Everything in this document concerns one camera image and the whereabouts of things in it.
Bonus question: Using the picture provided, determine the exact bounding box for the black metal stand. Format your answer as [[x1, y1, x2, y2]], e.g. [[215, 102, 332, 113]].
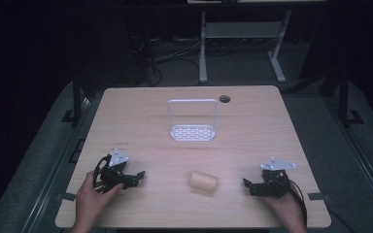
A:
[[335, 62, 365, 128], [60, 69, 90, 126]]

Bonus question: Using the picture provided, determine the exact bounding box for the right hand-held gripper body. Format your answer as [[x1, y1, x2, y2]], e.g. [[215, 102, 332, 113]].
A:
[[252, 156, 298, 198]]

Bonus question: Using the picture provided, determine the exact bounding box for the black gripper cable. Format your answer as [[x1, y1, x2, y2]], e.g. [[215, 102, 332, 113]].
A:
[[92, 154, 113, 195], [286, 178, 308, 227]]

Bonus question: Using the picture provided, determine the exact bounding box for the grey metal floor rail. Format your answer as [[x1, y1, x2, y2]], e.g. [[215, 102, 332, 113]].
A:
[[20, 91, 106, 233], [323, 96, 373, 216]]

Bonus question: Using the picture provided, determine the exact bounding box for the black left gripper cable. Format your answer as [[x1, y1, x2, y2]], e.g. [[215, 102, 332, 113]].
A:
[[92, 154, 113, 195]]

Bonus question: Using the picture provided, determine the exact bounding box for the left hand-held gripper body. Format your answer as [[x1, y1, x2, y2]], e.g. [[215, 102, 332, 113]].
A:
[[99, 148, 136, 192]]

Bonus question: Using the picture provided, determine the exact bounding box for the white wire-frame rack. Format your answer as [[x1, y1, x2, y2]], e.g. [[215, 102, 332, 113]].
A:
[[167, 98, 219, 143]]

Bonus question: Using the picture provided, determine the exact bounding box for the bundle of floor cables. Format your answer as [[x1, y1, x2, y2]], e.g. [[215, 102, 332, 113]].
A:
[[130, 34, 202, 87]]

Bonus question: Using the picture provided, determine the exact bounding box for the person's left hand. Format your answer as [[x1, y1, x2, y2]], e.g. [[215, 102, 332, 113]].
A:
[[74, 171, 124, 225]]

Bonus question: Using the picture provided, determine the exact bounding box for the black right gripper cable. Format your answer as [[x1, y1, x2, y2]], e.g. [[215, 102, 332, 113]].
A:
[[286, 178, 308, 227]]

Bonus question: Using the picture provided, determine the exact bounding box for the grey tape strip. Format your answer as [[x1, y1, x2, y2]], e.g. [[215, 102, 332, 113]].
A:
[[307, 191, 325, 202], [57, 191, 78, 202]]

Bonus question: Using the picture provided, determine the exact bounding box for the person's right hand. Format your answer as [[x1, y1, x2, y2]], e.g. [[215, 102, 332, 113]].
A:
[[261, 187, 306, 227]]

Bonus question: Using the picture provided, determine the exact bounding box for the beige bread roll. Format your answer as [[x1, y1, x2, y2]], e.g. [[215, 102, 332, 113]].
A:
[[188, 170, 219, 194]]

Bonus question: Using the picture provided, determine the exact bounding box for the white metal stand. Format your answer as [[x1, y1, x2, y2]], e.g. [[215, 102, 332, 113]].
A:
[[198, 9, 293, 84]]

